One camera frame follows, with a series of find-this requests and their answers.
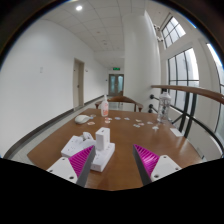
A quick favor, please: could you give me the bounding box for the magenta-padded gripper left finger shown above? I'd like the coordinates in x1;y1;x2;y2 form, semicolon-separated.
46;145;97;188

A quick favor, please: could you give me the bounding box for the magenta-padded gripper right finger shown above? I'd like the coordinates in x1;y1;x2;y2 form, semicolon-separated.
132;143;183;187

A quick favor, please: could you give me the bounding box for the white power strip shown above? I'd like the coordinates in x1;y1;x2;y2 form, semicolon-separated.
60;134;88;158
89;141;116;173

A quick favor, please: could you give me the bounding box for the white flat power plug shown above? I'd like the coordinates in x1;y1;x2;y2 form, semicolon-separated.
79;138;97;150

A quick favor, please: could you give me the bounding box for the white card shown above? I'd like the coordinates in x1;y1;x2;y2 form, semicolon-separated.
169;127;184;138

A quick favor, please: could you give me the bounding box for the clear plastic water bottle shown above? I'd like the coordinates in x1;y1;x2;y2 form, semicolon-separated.
156;90;173;124

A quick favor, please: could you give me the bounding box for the clear bottle with orange label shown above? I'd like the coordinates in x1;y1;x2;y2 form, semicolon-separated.
100;94;110;118

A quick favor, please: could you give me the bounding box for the wooden chair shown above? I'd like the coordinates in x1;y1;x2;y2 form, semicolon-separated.
94;95;144;113

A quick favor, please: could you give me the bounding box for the beige single door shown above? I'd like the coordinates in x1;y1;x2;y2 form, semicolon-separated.
72;58;86;109

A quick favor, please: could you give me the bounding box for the glazed double door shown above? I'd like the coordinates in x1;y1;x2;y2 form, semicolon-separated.
108;73;125;97

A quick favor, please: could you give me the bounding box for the wooden handrail with black balusters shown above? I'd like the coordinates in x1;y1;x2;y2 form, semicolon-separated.
148;84;224;158

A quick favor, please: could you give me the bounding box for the tall black-framed window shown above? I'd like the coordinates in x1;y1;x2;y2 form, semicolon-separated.
167;47;200;111

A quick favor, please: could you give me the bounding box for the small high window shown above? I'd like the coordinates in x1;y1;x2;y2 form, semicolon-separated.
160;15;187;49

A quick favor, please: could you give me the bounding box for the white coiled cable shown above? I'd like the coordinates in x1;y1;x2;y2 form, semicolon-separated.
81;131;95;141

